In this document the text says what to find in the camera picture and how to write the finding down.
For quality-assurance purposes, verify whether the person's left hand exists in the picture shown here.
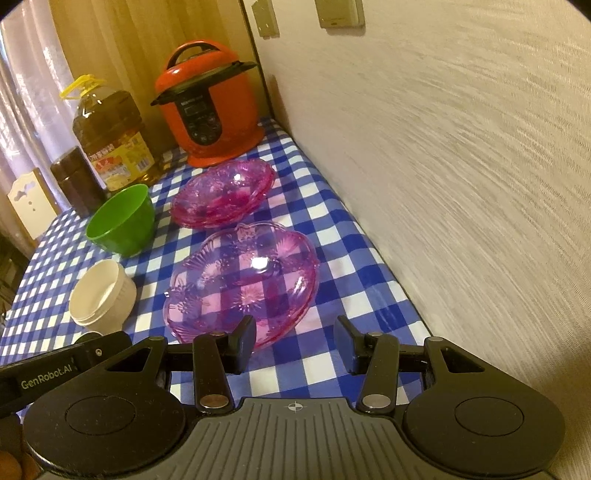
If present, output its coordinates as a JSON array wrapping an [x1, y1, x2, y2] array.
[[0, 413, 25, 480]]

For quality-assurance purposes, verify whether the pink transparent plate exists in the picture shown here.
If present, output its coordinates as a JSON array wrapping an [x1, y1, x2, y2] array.
[[172, 171, 277, 230], [172, 159, 273, 222]]

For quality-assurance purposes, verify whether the dark brown jar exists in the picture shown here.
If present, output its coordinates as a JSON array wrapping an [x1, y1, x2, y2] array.
[[50, 147, 108, 217]]

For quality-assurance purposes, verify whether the red electric pressure cooker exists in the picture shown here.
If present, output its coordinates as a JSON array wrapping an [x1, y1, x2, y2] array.
[[151, 41, 266, 168]]

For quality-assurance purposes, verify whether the beige wall socket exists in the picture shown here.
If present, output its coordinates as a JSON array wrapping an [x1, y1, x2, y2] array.
[[250, 0, 281, 38], [314, 0, 365, 29]]

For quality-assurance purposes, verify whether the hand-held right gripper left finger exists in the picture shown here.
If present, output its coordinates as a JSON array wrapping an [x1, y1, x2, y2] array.
[[99, 315, 257, 412]]

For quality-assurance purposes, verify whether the pink glass bowl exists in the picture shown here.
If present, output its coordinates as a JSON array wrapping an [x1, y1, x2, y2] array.
[[164, 222, 321, 349]]

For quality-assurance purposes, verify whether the sheer light curtain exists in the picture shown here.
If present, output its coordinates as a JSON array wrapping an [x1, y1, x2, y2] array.
[[0, 4, 88, 208]]

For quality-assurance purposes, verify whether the large cooking oil bottle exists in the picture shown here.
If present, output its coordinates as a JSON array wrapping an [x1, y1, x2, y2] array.
[[60, 75, 162, 192]]

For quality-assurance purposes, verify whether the white ribbed bowl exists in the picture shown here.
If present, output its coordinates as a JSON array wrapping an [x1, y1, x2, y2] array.
[[69, 259, 138, 335]]

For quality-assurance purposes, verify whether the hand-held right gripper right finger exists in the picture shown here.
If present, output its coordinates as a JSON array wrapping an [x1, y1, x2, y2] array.
[[333, 315, 485, 414]]

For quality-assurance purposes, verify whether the blue white checkered tablecloth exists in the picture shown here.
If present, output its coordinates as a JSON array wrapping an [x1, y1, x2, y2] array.
[[0, 117, 432, 402]]

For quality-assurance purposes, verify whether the green plastic bowl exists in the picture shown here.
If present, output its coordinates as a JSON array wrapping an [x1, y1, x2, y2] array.
[[86, 184, 156, 257]]

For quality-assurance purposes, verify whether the cream wooden chair back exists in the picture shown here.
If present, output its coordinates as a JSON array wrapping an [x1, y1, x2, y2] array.
[[7, 168, 61, 243]]

